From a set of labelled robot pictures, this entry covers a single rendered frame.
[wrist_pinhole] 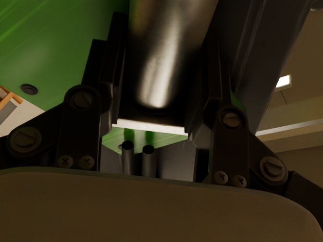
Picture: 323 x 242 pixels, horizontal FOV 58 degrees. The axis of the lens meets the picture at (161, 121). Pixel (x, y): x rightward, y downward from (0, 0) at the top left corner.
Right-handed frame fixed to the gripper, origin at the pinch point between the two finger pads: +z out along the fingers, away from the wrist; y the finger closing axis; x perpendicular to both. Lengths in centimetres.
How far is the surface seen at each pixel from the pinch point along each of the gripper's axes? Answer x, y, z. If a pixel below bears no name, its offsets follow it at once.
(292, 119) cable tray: -203, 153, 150
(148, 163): -11.6, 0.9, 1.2
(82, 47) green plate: -1.8, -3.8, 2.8
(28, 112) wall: -533, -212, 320
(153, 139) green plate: -10.4, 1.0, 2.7
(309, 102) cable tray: -194, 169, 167
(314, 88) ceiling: -327, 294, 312
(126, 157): -11.8, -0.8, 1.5
